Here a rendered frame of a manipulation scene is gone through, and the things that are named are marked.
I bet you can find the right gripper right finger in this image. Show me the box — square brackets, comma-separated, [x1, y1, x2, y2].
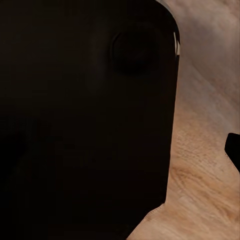
[224, 132, 240, 172]

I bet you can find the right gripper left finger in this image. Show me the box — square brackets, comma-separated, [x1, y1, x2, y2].
[0, 133, 26, 192]

